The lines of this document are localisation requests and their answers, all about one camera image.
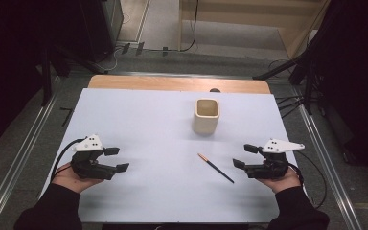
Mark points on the light wooden shelf unit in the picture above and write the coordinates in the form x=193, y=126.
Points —
x=242, y=16

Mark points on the person's left hand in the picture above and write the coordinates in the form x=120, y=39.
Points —
x=68, y=180

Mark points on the beige square cup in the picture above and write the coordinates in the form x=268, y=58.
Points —
x=205, y=123

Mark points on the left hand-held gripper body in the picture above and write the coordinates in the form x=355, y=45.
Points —
x=87, y=166

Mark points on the black metal stand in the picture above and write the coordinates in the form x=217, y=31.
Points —
x=308, y=83
x=46, y=76

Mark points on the dark blue pencil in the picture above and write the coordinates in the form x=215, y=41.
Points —
x=217, y=169

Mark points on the metal floor rail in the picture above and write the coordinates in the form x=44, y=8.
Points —
x=19, y=153
x=329, y=159

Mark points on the black cabinet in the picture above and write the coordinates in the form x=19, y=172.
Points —
x=102, y=25

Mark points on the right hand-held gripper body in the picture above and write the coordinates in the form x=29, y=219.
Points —
x=273, y=169

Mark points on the white table mat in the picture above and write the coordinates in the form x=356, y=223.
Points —
x=156, y=134

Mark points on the dark curtain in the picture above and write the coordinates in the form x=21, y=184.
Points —
x=357, y=80
x=9, y=64

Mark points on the black hex key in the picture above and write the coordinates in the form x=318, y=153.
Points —
x=67, y=115

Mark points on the person's right hand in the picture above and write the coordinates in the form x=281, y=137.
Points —
x=282, y=184

